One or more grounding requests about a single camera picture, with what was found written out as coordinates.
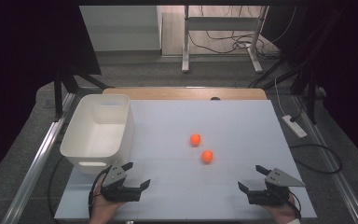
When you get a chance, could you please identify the white power strip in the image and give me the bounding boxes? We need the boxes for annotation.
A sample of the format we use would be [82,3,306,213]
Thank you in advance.
[281,114,309,139]

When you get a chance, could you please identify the dark curtain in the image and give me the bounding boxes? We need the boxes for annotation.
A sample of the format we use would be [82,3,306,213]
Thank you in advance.
[0,0,103,188]
[262,0,358,175]

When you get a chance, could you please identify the black metal stand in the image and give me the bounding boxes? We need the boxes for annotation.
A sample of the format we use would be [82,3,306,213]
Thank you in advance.
[290,59,327,125]
[53,66,115,121]

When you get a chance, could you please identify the white plastic bin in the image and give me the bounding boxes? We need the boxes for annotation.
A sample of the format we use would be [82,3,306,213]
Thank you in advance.
[60,93,135,175]

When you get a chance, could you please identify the person's left hand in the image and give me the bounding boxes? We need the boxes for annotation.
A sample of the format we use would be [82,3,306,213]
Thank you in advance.
[88,182,126,224]

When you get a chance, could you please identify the left hand-held gripper black cable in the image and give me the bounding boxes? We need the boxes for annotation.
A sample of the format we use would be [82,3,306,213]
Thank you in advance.
[88,165,113,218]

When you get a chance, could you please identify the right hand-held gripper black cable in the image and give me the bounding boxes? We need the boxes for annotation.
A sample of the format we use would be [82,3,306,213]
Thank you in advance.
[287,189,302,219]

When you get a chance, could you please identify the hand-held gripper black cable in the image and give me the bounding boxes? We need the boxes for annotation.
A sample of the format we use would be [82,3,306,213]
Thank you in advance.
[287,189,302,219]
[88,165,113,218]

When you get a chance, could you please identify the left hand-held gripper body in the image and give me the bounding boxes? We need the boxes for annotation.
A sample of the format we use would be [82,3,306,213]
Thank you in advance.
[101,161,143,203]

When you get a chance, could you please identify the white cabinet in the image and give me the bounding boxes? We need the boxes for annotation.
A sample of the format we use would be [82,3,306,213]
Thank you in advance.
[79,5,163,52]

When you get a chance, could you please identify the aluminium floor rail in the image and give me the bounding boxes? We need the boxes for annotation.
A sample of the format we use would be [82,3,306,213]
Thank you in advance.
[293,94,358,224]
[1,92,76,224]

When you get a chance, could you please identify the person's right hand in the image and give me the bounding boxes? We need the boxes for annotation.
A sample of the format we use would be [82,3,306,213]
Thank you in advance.
[260,194,302,224]

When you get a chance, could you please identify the orange ball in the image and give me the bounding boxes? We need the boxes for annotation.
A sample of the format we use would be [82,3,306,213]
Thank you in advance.
[189,133,202,147]
[200,149,214,164]

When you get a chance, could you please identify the tangle of black cables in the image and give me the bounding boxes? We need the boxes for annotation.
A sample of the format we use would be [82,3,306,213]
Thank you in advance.
[187,5,297,60]

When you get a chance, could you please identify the black looped floor cable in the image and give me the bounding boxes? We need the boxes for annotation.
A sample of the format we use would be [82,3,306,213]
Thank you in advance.
[288,143,343,175]

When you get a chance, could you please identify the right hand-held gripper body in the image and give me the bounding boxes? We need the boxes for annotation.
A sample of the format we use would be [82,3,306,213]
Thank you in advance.
[247,168,306,207]

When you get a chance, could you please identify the white desk frame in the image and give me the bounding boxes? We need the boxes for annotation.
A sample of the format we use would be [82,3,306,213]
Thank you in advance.
[181,5,269,75]

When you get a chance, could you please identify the wooden table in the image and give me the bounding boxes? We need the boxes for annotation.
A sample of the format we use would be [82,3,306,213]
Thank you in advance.
[102,88,269,101]

